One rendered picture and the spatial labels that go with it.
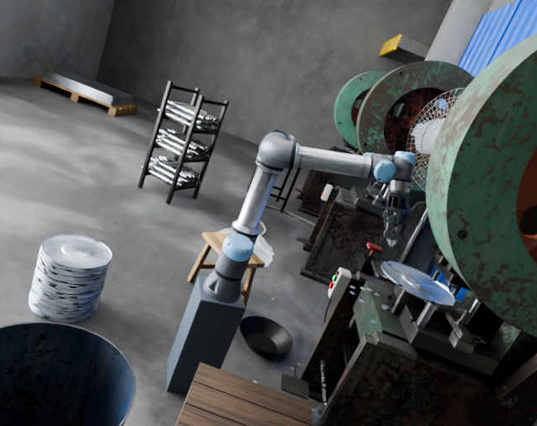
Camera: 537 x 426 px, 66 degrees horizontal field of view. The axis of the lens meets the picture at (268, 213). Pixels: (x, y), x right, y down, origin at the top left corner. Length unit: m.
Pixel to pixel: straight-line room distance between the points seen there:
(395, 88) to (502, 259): 1.84
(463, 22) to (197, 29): 4.45
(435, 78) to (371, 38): 5.36
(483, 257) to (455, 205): 0.15
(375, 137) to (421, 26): 5.67
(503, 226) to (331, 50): 7.14
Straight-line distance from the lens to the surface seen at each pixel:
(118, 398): 1.26
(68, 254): 1.98
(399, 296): 1.64
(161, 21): 8.56
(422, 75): 2.87
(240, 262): 1.55
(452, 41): 6.76
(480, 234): 1.13
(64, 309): 2.02
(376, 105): 2.82
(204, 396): 1.37
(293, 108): 8.07
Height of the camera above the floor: 1.28
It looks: 17 degrees down
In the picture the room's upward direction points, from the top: 22 degrees clockwise
